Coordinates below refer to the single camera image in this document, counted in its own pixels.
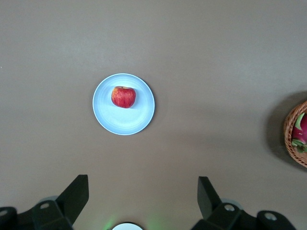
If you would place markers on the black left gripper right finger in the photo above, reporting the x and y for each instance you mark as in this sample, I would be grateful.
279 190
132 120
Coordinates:
227 218

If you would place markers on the brown wicker basket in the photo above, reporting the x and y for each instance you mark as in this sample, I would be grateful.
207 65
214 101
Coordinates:
289 134

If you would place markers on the light blue plate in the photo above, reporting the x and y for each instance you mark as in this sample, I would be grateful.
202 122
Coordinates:
124 119

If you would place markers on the red yellow apple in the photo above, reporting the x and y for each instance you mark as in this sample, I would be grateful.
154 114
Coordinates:
123 97

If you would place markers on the pink dragon fruit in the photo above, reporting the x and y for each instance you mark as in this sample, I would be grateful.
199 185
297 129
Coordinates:
301 131

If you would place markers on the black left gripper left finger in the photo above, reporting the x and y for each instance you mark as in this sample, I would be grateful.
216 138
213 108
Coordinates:
52 215

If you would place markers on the brown table cloth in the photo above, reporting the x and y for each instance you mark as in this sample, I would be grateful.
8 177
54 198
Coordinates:
192 48

